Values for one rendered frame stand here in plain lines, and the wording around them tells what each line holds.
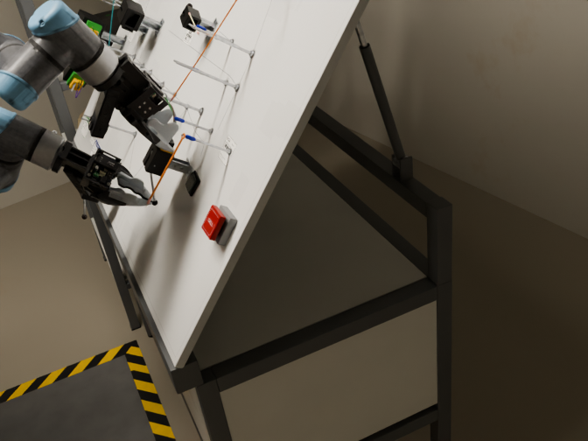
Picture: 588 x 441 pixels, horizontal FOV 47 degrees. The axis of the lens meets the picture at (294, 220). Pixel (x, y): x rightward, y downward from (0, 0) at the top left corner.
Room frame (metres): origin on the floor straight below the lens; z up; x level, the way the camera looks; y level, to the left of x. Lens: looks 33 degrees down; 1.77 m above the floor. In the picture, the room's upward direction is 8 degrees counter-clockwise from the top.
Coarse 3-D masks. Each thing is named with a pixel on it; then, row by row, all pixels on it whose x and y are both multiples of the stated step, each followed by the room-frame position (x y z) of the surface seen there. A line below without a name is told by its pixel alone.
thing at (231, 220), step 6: (222, 210) 1.06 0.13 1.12; (228, 210) 1.07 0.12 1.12; (228, 216) 1.04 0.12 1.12; (228, 222) 1.03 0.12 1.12; (234, 222) 1.03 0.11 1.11; (222, 228) 1.03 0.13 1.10; (228, 228) 1.03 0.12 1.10; (222, 234) 1.02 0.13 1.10; (228, 234) 1.03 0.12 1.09; (216, 240) 1.03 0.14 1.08; (222, 240) 1.02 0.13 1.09
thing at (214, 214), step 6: (210, 210) 1.07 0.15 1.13; (216, 210) 1.05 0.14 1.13; (210, 216) 1.05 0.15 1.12; (216, 216) 1.04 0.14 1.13; (222, 216) 1.03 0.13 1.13; (204, 222) 1.06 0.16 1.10; (210, 222) 1.04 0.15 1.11; (216, 222) 1.03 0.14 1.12; (222, 222) 1.03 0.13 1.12; (204, 228) 1.05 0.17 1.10; (210, 228) 1.03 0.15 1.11; (216, 228) 1.02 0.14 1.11; (210, 234) 1.02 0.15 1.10; (216, 234) 1.02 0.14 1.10
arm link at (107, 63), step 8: (104, 48) 1.21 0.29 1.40; (104, 56) 1.20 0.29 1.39; (112, 56) 1.22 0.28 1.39; (96, 64) 1.19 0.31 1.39; (104, 64) 1.20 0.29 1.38; (112, 64) 1.21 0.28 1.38; (80, 72) 1.19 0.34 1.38; (88, 72) 1.19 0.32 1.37; (96, 72) 1.19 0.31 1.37; (104, 72) 1.19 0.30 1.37; (112, 72) 1.20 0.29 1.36; (88, 80) 1.20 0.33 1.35; (96, 80) 1.19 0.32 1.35; (104, 80) 1.20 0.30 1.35
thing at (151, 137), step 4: (128, 116) 1.22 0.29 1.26; (132, 116) 1.22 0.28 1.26; (132, 120) 1.22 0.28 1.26; (140, 120) 1.22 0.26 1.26; (132, 124) 1.21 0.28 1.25; (136, 124) 1.21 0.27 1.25; (140, 124) 1.21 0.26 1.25; (144, 124) 1.22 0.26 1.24; (136, 128) 1.21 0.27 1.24; (140, 128) 1.21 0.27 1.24; (144, 128) 1.21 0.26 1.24; (148, 128) 1.22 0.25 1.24; (140, 132) 1.21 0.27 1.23; (144, 132) 1.21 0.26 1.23; (148, 132) 1.21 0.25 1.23; (152, 132) 1.22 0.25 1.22; (144, 136) 1.21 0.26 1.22; (148, 136) 1.21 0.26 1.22; (152, 136) 1.22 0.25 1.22; (156, 136) 1.23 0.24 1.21; (152, 140) 1.22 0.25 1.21; (156, 140) 1.23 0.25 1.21; (160, 140) 1.23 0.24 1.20
